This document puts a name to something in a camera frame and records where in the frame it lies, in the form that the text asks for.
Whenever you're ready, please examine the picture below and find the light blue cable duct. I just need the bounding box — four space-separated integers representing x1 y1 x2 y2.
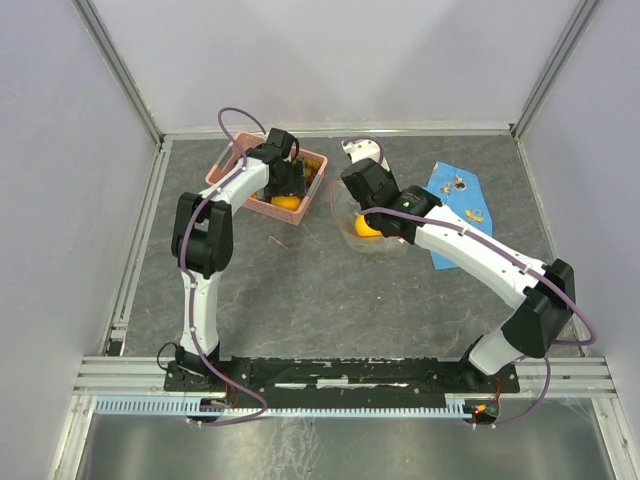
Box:
94 395 471 420

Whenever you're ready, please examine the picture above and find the yellow orange peach toy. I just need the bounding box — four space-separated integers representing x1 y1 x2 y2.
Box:
271 196 302 211

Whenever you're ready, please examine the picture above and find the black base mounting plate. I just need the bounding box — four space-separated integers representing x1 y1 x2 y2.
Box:
163 355 521 409

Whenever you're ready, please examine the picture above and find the green longan bunch toy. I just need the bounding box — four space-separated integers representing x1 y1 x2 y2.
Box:
303 156 322 186

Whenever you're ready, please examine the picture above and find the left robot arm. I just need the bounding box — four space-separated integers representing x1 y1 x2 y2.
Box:
171 128 306 390

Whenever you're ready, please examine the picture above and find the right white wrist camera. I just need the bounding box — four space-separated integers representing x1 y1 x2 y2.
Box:
341 138 390 171

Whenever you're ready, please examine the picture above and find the yellow lemon toy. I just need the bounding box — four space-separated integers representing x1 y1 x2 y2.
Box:
354 215 382 238

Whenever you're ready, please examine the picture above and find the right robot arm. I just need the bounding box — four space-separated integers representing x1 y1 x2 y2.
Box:
341 159 575 391

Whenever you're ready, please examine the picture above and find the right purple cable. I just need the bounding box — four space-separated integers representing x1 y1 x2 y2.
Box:
344 134 599 429

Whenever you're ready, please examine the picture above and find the blue cartoon cloth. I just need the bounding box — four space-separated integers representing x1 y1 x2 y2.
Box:
424 160 495 272

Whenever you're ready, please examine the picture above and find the clear zip top bag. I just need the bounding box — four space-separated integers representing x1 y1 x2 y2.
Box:
330 181 409 256

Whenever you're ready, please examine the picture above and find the pink plastic basket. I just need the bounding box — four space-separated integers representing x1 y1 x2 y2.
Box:
200 128 328 225

